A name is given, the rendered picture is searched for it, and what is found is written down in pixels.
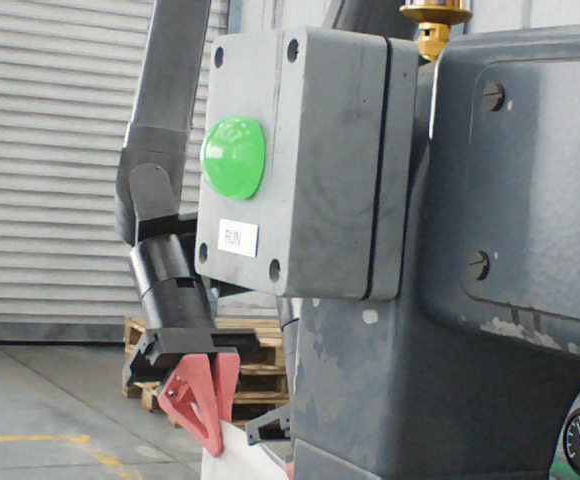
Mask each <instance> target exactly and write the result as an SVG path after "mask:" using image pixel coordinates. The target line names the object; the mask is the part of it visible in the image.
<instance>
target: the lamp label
mask: <svg viewBox="0 0 580 480"><path fill-rule="evenodd" d="M256 236H257V225H253V224H248V223H242V222H236V221H231V220H225V219H220V228H219V240H218V249H221V250H225V251H229V252H234V253H238V254H243V255H247V256H251V257H255V248H256Z"/></svg>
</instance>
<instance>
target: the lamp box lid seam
mask: <svg viewBox="0 0 580 480"><path fill-rule="evenodd" d="M381 37H383V38H384V39H385V40H386V42H387V45H388V57H387V68H386V80H385V91H384V103H383V113H382V125H381V136H380V148H379V159H378V171H377V182H376V194H375V205H374V217H373V228H372V240H371V251H370V263H369V274H368V286H367V291H366V294H365V295H364V296H363V298H361V299H359V300H366V299H367V298H368V297H369V295H370V292H371V286H372V275H373V263H374V252H375V240H376V229H377V217H378V206H379V194H380V183H381V171H382V160H383V148H384V137H385V125H386V114H387V103H388V92H389V80H390V69H391V57H392V44H391V41H390V39H389V38H388V37H385V36H381Z"/></svg>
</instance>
